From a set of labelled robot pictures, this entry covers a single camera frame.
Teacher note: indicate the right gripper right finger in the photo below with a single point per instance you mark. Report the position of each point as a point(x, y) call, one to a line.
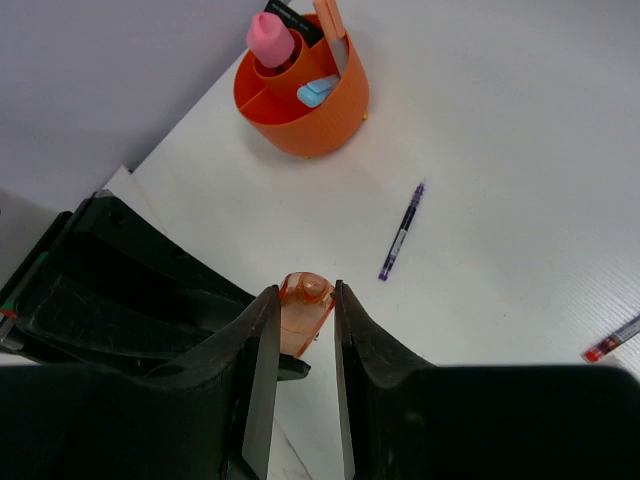
point(402, 417)

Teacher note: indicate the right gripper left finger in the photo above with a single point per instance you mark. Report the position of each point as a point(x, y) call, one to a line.
point(206, 414)

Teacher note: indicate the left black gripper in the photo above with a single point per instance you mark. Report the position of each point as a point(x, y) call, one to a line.
point(104, 291)

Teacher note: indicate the light blue highlighter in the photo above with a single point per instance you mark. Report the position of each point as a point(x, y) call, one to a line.
point(315, 92)

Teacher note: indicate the black green-capped highlighter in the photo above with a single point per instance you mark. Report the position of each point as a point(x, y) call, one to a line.
point(310, 33)

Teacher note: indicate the purple gel pen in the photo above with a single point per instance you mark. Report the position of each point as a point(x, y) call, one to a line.
point(402, 231)

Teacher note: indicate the red gel pen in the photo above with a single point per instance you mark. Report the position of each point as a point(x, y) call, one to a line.
point(610, 343)

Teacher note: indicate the orange pen holder cup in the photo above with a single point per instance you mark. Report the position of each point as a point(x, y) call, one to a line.
point(301, 84)

